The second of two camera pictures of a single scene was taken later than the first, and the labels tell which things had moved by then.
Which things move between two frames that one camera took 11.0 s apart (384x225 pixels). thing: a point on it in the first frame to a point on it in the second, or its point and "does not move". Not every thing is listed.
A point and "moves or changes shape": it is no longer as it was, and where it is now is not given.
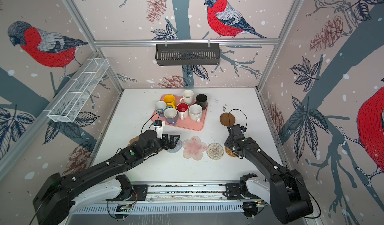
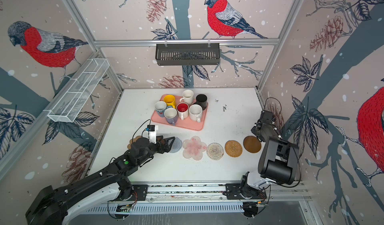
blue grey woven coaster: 177,147 does not move
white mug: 195,111 does not move
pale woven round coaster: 215,151 does not move
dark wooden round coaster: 227,119 moves or changes shape
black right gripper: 227,141 to 255,127
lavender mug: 171,115 does not move
